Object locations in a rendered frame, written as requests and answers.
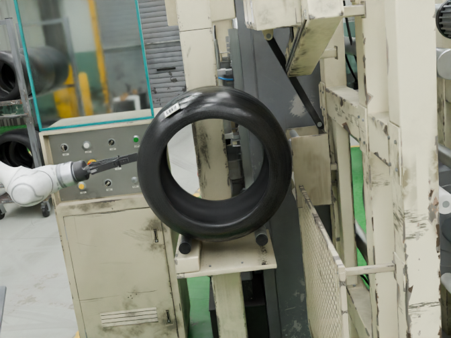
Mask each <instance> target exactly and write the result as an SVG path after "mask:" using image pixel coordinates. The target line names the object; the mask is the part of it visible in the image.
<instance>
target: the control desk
mask: <svg viewBox="0 0 451 338"><path fill-rule="evenodd" d="M152 120H153V119H142V120H136V121H124V122H118V123H107V124H101V125H90V126H83V127H72V128H66V129H54V130H48V131H41V132H40V133H39V136H40V143H41V147H42V153H43V157H44V163H45V166H47V165H57V164H62V163H67V162H70V161H72V162H78V161H81V160H84V161H85V162H86V164H87V165H89V164H90V163H91V162H96V161H97V160H104V159H108V158H114V157H117V156H118V155H119V156H124V155H128V154H133V153H135V152H137V153H138V150H139V147H140V143H141V141H142V138H143V136H144V133H145V131H146V130H147V128H148V126H149V125H150V123H151V122H152ZM51 197H52V203H53V206H54V212H55V215H56V222H57V226H58V232H59V236H60V242H61V246H62V252H63V256H64V262H65V266H66V272H67V276H68V283H69V286H70V293H71V296H72V303H73V306H74V313H75V317H76V320H77V327H78V330H79V337H80V338H188V337H189V323H190V317H189V315H190V307H191V305H190V300H189V291H188V286H187V278H180V279H177V273H176V269H175V264H174V257H175V253H176V249H177V243H178V238H179V233H177V232H176V231H174V230H172V229H171V228H169V227H168V226H166V225H165V224H164V223H163V222H162V221H161V220H160V219H159V218H158V217H157V216H156V215H155V214H154V213H153V211H152V209H151V208H150V207H149V205H148V203H147V202H146V200H145V198H144V196H143V194H142V191H141V188H140V185H139V182H138V173H137V161H136V162H132V163H129V164H124V165H121V167H119V166H118V167H117V168H112V169H109V170H105V171H102V172H99V173H96V174H94V175H91V174H89V179H88V180H84V181H82V182H79V183H78V184H76V185H74V186H69V187H66V188H62V189H60V190H59V191H57V192H55V193H54V194H51Z"/></svg>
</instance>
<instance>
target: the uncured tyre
mask: <svg viewBox="0 0 451 338"><path fill-rule="evenodd" d="M176 103H178V104H179V107H180V109H178V110H177V111H175V112H174V113H172V114H171V115H169V116H168V117H166V118H165V116H164V112H165V111H166V110H167V109H169V108H171V107H172V106H173V105H175V104H176ZM204 119H225V120H228V121H233V122H235V123H238V124H240V125H242V126H243V127H245V128H246V129H248V130H249V131H251V132H252V133H253V134H254V135H255V136H256V137H257V138H258V139H259V141H260V143H261V144H262V145H263V149H264V157H263V163H262V168H261V169H260V172H259V174H258V176H257V178H256V180H255V181H254V182H253V183H252V184H251V185H250V186H249V187H248V188H247V189H246V190H245V191H244V192H242V193H240V194H239V195H237V196H234V197H232V198H229V199H224V200H219V201H211V200H206V199H201V198H199V197H196V196H194V195H192V194H190V193H189V192H187V191H186V190H185V189H183V188H182V187H181V186H180V185H179V184H178V183H177V181H176V180H175V179H174V177H173V175H172V174H171V172H170V169H169V167H168V161H167V155H166V151H167V145H168V142H169V141H170V140H171V138H172V137H173V136H174V135H175V134H176V133H177V132H178V131H180V130H181V129H182V128H184V127H186V126H187V125H189V124H191V123H194V122H196V121H200V120H204ZM292 171H293V161H292V155H291V149H290V145H289V142H288V139H287V137H286V135H285V133H284V131H283V129H282V127H281V126H280V124H279V122H278V121H277V119H276V117H275V116H274V115H273V114H272V112H271V111H270V110H269V109H268V108H267V107H266V106H265V105H264V104H263V103H262V102H260V101H259V100H258V99H257V98H255V97H253V96H252V95H250V94H248V93H245V92H244V91H241V90H238V89H235V88H232V87H224V86H206V87H199V88H196V89H191V90H189V91H186V92H184V93H182V94H180V95H178V96H176V97H175V98H173V99H172V100H170V101H169V102H168V103H167V104H166V105H165V106H164V107H163V108H162V109H161V110H159V112H158V113H157V114H156V116H155V117H154V118H153V120H152V122H151V123H150V125H149V126H148V128H147V130H146V131H145V133H144V136H143V138H142V141H141V143H140V147H139V150H138V159H137V173H138V179H139V183H140V188H141V191H142V194H143V196H144V198H145V200H146V202H147V203H148V205H149V207H150V208H151V209H152V211H153V213H154V214H155V215H156V216H157V217H158V218H159V219H160V220H161V221H162V222H163V223H164V224H165V225H166V226H168V227H169V228H171V229H172V230H174V231H176V232H177V233H180V234H181V235H184V236H185V237H189V238H191V239H196V240H199V241H208V242H221V241H230V240H234V239H238V238H241V237H244V236H246V235H248V234H250V233H252V232H254V231H256V230H257V229H259V228H260V227H262V226H263V225H264V224H265V223H266V222H268V221H269V220H270V219H271V218H272V216H273V215H274V214H275V213H276V212H277V211H278V209H279V207H280V206H281V205H282V203H283V201H284V199H285V197H286V195H287V193H288V190H289V187H290V183H291V177H292Z"/></svg>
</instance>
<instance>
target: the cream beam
mask: <svg viewBox="0 0 451 338"><path fill-rule="evenodd" d="M243 2H244V14H245V22H244V24H246V27H247V28H248V29H252V30H257V31H259V30H270V29H276V28H282V27H301V17H302V10H301V0H252V10H253V17H254V23H252V14H251V7H250V0H243Z"/></svg>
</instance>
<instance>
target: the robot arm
mask: <svg viewBox="0 0 451 338"><path fill-rule="evenodd" d="M137 159H138V153H137V152H135V153H133V154H128V155H124V156H119V155H118V156H117V157H114V158H108V159H104V160H97V161H96V162H91V163H90V164H89V165H87V164H86V162H85V161H84V160H81V161H78V162H72V161H70V162H67V163H62V164H57V165H47V166H41V167H39V168H34V169H29V168H25V167H23V166H20V167H17V168H14V167H11V166H8V165H6V164H4V163H2V162H1V161H0V182H2V183H3V185H4V187H5V192H7V193H8V194H9V195H10V197H11V199H12V200H13V201H14V202H15V203H16V204H18V205H20V206H23V207H30V206H33V205H36V204H38V203H40V202H42V201H43V200H44V199H45V198H47V196H48V195H50V194H54V193H55V192H57V191H59V190H60V189H62V188H66V187H69V186H74V185H76V184H78V183H79V182H82V181H84V180H88V179H89V174H91V175H94V174H96V173H99V172H102V171H105V170H109V169H112V168H117V167H118V166H119V167H121V165H124V164H129V163H132V162H136V161H137Z"/></svg>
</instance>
